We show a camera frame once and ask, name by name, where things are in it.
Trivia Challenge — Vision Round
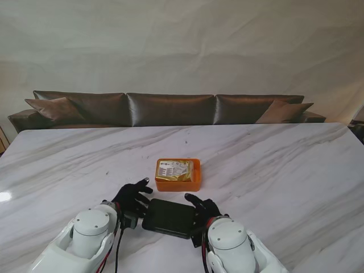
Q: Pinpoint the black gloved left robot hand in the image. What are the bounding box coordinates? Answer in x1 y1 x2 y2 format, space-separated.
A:
110 177 154 218

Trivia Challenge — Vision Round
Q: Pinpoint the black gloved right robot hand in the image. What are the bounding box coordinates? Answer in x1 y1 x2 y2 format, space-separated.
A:
184 192 224 226

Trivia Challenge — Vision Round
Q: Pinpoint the orange tissue box cover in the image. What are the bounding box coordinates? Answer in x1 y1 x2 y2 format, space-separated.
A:
154 158 201 193

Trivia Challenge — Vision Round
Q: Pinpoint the black tissue box base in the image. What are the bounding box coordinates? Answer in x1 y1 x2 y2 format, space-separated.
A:
141 198 198 240

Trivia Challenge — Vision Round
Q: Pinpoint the gold tissue pack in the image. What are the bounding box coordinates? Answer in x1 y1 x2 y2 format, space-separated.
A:
155 159 197 183

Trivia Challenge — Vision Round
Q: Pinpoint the brown sofa back cushion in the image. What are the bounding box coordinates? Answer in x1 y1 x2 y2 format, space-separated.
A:
215 94 305 125
33 90 128 126
126 92 216 127

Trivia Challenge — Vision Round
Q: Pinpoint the brown throw pillow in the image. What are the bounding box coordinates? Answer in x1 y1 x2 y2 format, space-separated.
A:
255 101 315 124
24 97 86 123

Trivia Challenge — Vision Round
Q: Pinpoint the brown leather sofa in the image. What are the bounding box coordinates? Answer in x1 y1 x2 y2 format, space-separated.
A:
7 90 327 134

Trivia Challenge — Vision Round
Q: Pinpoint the wooden slatted furniture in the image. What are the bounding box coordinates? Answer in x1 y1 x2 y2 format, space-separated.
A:
0 125 8 156

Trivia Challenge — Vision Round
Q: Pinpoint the dark side furniture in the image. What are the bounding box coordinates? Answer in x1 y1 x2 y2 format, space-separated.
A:
348 118 364 144

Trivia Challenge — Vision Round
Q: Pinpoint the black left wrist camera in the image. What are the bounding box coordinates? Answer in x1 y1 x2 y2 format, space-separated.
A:
122 212 139 230

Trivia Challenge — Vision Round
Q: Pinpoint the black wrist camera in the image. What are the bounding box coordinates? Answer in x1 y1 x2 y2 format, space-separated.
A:
189 227 205 249
122 212 139 230

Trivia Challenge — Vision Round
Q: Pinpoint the red black right arm cable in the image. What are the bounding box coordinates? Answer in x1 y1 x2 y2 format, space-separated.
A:
200 218 213 258

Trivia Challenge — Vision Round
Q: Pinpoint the red black arm cable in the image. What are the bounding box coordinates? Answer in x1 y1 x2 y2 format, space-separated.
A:
98 214 126 273
200 218 213 258

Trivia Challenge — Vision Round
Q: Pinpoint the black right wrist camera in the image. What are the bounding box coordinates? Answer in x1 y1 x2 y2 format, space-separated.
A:
189 227 205 249

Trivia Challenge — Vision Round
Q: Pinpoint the red black left arm cable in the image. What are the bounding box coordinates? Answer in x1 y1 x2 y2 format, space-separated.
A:
98 214 126 273

